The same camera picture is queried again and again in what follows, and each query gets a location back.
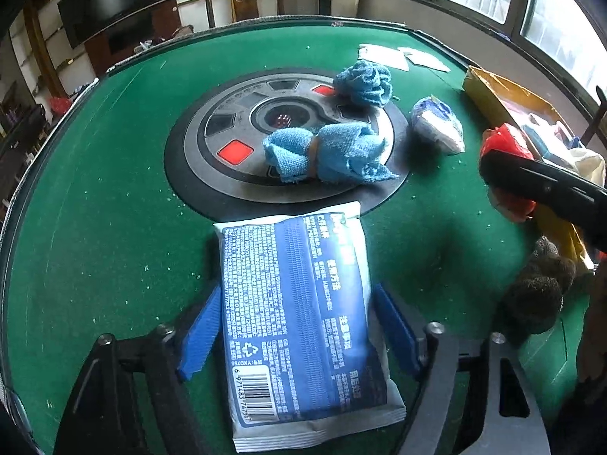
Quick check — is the red plastic bag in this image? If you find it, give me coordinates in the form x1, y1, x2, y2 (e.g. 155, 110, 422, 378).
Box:
478, 122, 536, 223

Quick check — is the clear bag blue white item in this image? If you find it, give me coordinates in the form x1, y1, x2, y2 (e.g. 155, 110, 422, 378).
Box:
410, 96, 465, 155

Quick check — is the blue white wipes pack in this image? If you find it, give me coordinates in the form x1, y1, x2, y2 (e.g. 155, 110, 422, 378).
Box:
215, 201, 407, 453

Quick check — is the blue towel roll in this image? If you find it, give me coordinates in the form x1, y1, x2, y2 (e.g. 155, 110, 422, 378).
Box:
263, 122, 398, 185

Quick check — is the yellow cardboard box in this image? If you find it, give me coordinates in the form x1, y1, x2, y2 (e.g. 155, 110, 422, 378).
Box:
463, 66, 605, 272

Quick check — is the dark brown plush toy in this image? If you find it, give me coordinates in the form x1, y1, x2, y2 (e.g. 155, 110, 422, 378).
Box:
500, 236, 576, 340

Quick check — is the white paper sheet right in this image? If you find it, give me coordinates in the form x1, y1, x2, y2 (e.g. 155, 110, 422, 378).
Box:
397, 47, 451, 73

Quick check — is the white paper sheet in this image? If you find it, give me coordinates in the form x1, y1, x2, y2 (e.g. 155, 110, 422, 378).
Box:
397, 47, 451, 73
358, 43, 409, 72

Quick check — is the white paper sheet left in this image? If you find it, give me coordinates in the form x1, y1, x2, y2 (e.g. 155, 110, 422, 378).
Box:
358, 43, 409, 72

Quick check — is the round mahjong table control panel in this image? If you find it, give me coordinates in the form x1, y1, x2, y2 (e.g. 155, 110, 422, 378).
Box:
164, 68, 409, 222

